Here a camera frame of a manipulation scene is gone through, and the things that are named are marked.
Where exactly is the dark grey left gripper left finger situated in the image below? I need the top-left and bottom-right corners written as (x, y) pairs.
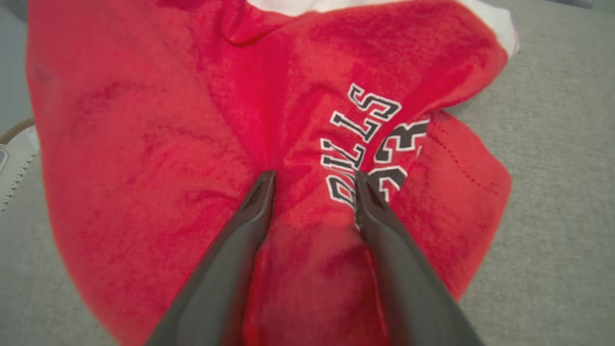
top-left (144, 170), bottom-right (278, 346)

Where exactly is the red Bulls print garment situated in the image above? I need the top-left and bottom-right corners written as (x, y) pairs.
top-left (25, 0), bottom-right (521, 346)

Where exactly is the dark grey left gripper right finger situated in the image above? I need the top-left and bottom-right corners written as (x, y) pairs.
top-left (354, 171), bottom-right (485, 346)

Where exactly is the white object with brown rim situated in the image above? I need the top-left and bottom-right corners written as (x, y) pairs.
top-left (0, 118), bottom-right (40, 212)

